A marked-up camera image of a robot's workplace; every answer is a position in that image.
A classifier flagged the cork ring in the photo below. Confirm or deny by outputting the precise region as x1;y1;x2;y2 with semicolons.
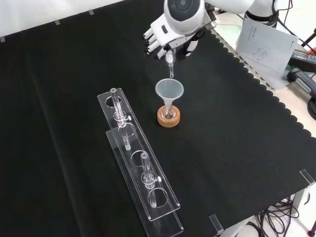
157;105;182;128

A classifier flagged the black handheld tool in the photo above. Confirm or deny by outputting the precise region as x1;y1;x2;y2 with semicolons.
285;68;316;100

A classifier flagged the clear glass weighing funnel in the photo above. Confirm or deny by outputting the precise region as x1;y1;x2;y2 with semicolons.
165;50;177;78

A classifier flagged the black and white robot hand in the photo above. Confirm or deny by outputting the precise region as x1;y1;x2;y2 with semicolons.
143;11;218;61

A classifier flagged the black power adapter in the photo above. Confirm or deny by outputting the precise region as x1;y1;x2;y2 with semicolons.
289;48;316;73

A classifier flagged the clear acrylic cloth clip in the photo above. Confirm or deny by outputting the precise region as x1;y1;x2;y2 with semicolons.
299;169;316;189
209;214;224;236

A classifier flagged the small glass round-bottom flask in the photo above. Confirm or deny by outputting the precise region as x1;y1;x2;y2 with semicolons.
161;106;177;119

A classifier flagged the black floor cable bundle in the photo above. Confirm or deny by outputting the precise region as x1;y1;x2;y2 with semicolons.
253;196;301;237

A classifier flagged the black cloth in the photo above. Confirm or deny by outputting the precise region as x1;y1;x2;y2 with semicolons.
0;0;316;237

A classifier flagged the black coiled cable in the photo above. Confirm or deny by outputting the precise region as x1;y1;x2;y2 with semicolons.
307;96;316;122

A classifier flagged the black tripod leg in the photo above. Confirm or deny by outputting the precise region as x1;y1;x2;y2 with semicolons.
300;26;316;48

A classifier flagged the translucent plastic funnel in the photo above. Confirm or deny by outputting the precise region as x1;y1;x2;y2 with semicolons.
155;78;185;112

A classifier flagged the clear acrylic funnel stand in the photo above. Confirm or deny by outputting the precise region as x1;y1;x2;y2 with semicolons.
97;86;185;237

